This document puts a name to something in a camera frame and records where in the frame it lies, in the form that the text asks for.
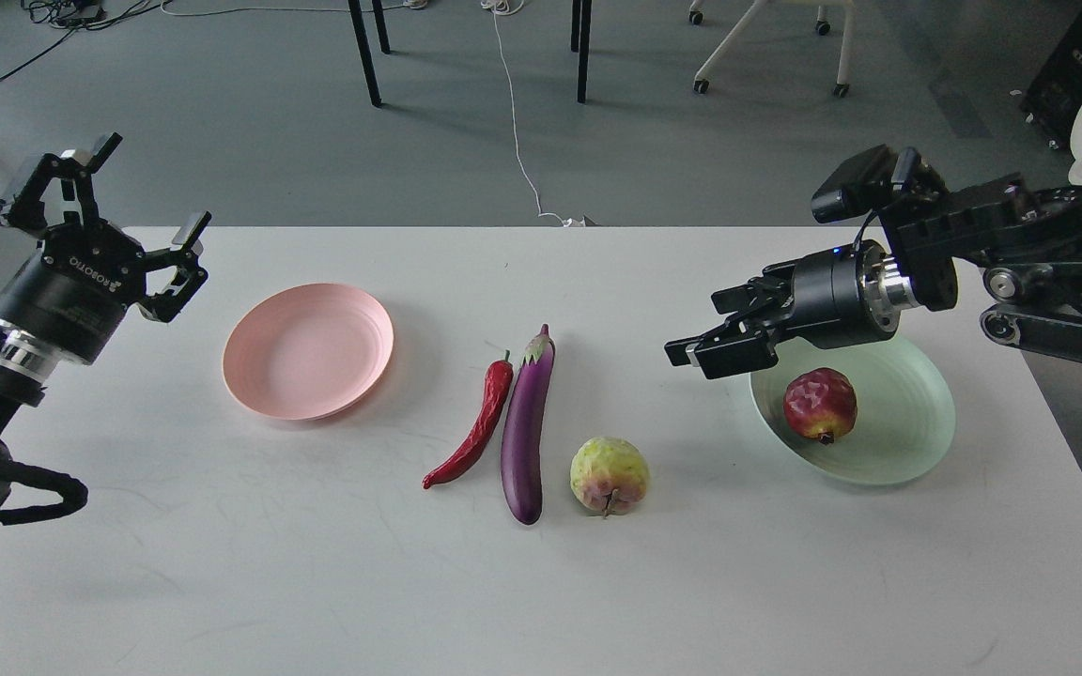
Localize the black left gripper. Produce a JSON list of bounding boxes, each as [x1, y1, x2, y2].
[[0, 132, 213, 364]]

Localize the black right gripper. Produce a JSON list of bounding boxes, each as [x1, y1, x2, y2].
[[664, 240, 899, 379]]

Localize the red pomegranate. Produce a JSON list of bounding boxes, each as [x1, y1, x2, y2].
[[781, 367, 858, 445]]

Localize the yellow-green apple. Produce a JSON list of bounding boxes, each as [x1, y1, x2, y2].
[[568, 436, 652, 518]]

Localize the purple eggplant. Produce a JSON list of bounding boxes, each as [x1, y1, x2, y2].
[[500, 324, 557, 525]]

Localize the red chili pepper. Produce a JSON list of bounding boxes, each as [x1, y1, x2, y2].
[[421, 350, 515, 489]]

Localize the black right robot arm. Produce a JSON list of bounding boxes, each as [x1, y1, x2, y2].
[[664, 145, 1082, 379]]

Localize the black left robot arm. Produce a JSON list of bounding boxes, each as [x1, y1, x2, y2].
[[0, 132, 211, 526]]

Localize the green plate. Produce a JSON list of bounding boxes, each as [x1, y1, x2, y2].
[[749, 337, 956, 486]]

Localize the pink plate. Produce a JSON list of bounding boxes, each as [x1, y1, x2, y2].
[[222, 283, 395, 421]]

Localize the white chair base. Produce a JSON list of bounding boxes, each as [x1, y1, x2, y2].
[[688, 0, 857, 100]]

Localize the black table legs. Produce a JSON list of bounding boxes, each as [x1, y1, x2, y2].
[[347, 0, 594, 108]]

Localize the black cabinet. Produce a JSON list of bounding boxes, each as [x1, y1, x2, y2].
[[1019, 8, 1082, 150]]

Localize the black cables on floor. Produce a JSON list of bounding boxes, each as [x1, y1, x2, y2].
[[0, 0, 166, 112]]

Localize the white cable on floor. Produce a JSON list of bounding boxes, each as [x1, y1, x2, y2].
[[480, 0, 589, 228]]

